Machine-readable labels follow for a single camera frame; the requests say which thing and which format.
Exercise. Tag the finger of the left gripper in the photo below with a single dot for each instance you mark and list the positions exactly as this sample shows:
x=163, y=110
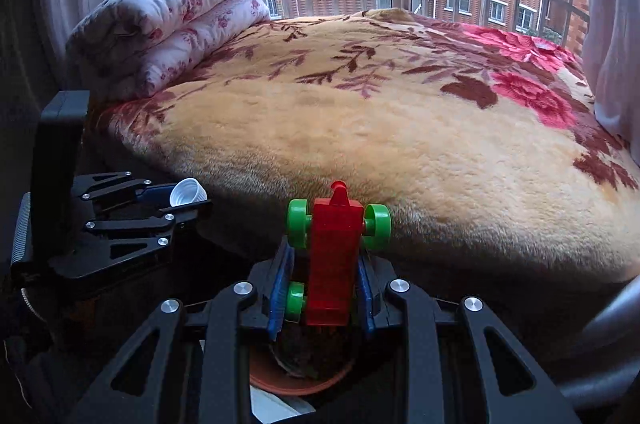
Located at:
x=112, y=188
x=162, y=220

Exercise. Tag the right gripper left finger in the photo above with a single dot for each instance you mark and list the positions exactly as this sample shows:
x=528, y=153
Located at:
x=191, y=365

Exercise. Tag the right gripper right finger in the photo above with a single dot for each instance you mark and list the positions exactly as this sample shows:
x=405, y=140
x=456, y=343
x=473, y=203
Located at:
x=451, y=362

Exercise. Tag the white bottle cap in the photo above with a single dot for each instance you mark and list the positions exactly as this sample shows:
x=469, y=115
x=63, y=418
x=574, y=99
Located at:
x=187, y=191

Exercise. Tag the red green toy car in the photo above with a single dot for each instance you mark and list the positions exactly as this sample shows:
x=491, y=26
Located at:
x=332, y=232

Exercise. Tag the orange round trash bin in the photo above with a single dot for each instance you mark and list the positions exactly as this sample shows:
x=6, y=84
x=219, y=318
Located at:
x=302, y=360

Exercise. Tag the folded white floral quilt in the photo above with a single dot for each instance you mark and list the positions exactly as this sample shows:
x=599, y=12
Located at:
x=126, y=49

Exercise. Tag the floral fleece bed blanket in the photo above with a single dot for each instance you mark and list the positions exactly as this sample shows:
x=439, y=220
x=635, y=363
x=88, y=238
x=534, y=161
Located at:
x=482, y=143

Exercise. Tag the sheer pink right curtain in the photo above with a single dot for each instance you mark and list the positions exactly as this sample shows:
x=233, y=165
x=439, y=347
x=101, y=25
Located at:
x=611, y=65

